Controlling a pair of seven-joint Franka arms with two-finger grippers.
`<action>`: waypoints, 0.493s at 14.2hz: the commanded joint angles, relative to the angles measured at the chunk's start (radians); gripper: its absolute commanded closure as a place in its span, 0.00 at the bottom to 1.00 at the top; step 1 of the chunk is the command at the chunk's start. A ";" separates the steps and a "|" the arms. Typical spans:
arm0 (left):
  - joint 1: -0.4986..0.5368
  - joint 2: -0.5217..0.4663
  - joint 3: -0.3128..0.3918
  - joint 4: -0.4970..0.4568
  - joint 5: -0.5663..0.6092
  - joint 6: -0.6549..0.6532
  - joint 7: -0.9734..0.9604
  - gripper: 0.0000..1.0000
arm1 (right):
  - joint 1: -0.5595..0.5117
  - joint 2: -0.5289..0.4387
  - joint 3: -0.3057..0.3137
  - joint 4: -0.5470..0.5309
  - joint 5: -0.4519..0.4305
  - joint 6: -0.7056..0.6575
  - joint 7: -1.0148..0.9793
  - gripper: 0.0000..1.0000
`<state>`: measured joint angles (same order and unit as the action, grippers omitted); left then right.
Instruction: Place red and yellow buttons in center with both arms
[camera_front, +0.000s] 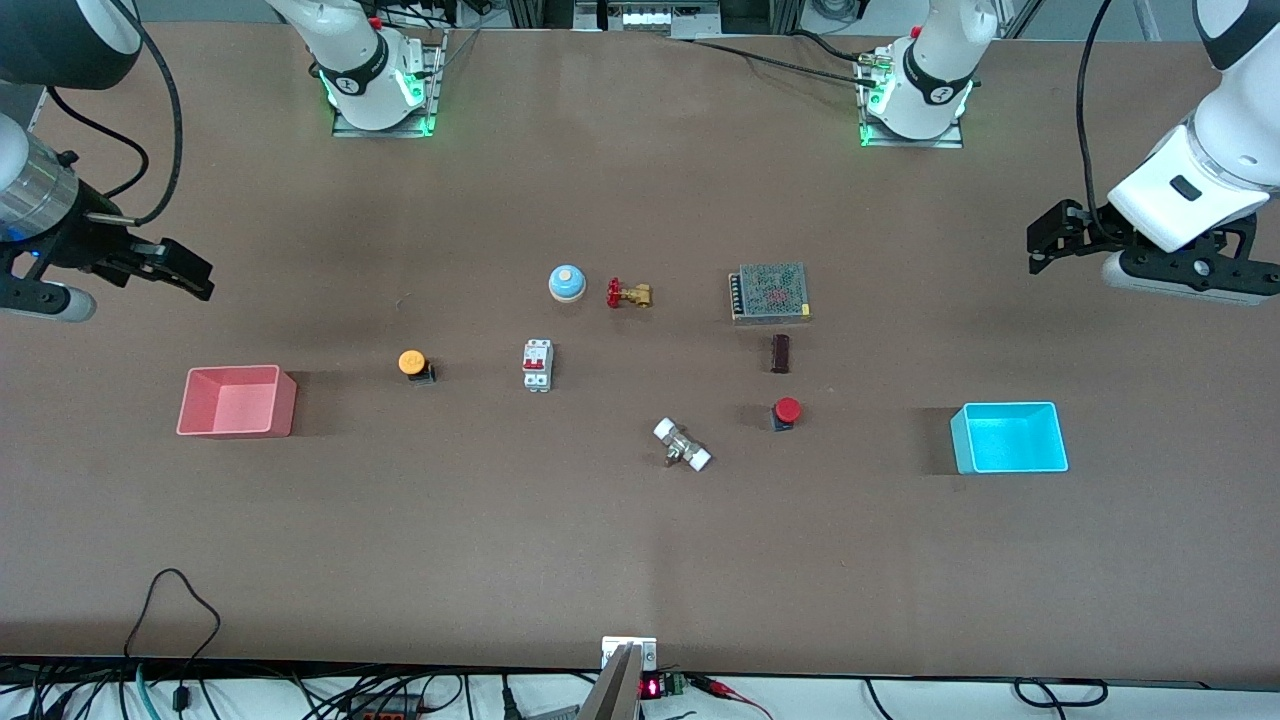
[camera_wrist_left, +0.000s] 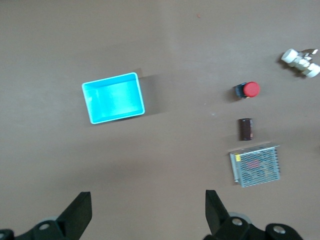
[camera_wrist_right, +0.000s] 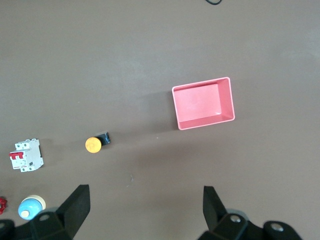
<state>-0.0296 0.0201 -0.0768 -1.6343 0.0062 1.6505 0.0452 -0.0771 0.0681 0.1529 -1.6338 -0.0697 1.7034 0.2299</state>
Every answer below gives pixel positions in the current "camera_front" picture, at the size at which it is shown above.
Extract pink plastic bin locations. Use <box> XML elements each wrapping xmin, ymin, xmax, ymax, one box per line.
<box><xmin>176</xmin><ymin>364</ymin><xmax>298</xmax><ymax>439</ymax></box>

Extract cyan plastic bin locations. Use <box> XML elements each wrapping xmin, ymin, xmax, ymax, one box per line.
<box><xmin>949</xmin><ymin>401</ymin><xmax>1070</xmax><ymax>475</ymax></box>

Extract metal mesh power supply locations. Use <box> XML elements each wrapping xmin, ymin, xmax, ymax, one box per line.
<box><xmin>728</xmin><ymin>262</ymin><xmax>812</xmax><ymax>325</ymax></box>

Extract metal fitting white caps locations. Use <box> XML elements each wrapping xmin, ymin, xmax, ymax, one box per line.
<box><xmin>653</xmin><ymin>417</ymin><xmax>713</xmax><ymax>473</ymax></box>

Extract red clip lead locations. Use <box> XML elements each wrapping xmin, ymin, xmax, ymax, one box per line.
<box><xmin>688</xmin><ymin>674</ymin><xmax>773</xmax><ymax>720</ymax></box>

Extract grey metal bar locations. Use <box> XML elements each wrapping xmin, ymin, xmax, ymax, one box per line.
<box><xmin>578</xmin><ymin>643</ymin><xmax>642</xmax><ymax>720</ymax></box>

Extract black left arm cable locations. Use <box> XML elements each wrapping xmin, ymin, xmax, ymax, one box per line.
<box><xmin>1075</xmin><ymin>0</ymin><xmax>1127</xmax><ymax>241</ymax></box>

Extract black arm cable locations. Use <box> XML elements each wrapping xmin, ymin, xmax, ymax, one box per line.
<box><xmin>45</xmin><ymin>0</ymin><xmax>185</xmax><ymax>227</ymax></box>
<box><xmin>1075</xmin><ymin>0</ymin><xmax>1127</xmax><ymax>241</ymax></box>

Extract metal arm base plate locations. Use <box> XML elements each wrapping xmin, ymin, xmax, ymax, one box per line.
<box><xmin>857</xmin><ymin>52</ymin><xmax>965</xmax><ymax>150</ymax></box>
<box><xmin>332</xmin><ymin>30</ymin><xmax>443</xmax><ymax>139</ymax></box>

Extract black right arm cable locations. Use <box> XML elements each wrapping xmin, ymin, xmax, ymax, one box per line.
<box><xmin>45</xmin><ymin>0</ymin><xmax>185</xmax><ymax>227</ymax></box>

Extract black cable across table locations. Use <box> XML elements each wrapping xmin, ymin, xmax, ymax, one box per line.
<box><xmin>672</xmin><ymin>36</ymin><xmax>883</xmax><ymax>83</ymax></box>

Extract black looped cable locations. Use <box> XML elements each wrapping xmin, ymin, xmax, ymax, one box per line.
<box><xmin>123</xmin><ymin>568</ymin><xmax>223</xmax><ymax>713</ymax></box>

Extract black coiled cable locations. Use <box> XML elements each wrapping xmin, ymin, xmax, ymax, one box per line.
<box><xmin>1013</xmin><ymin>678</ymin><xmax>1109</xmax><ymax>708</ymax></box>

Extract silver frame white sockets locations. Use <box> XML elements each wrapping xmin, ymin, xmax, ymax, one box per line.
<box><xmin>573</xmin><ymin>0</ymin><xmax>723</xmax><ymax>37</ymax></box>

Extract white table edge bracket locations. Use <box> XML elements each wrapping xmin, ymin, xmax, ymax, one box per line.
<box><xmin>601</xmin><ymin>636</ymin><xmax>659</xmax><ymax>672</ymax></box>

